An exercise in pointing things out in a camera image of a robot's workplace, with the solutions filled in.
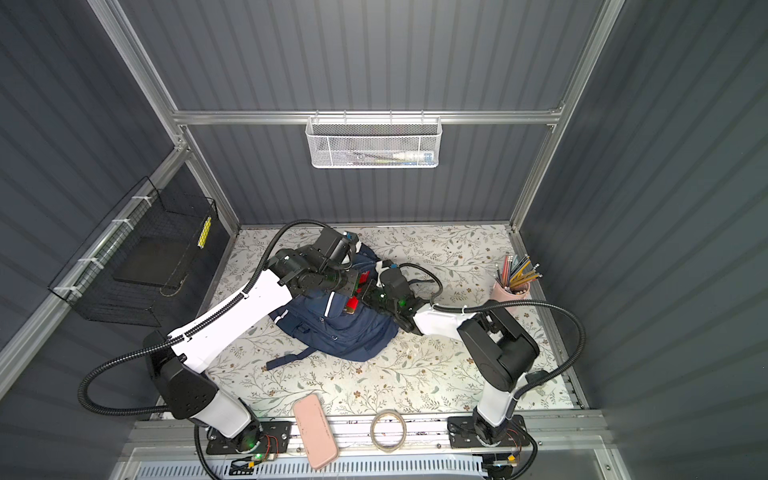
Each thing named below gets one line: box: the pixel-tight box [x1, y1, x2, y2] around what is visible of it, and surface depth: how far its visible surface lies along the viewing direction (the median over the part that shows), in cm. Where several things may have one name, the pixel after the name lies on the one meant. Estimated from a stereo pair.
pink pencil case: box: [293, 394, 338, 469], surface depth 74 cm
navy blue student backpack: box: [266, 244, 398, 370], surface depth 85 cm
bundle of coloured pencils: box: [494, 254, 543, 289], surface depth 93 cm
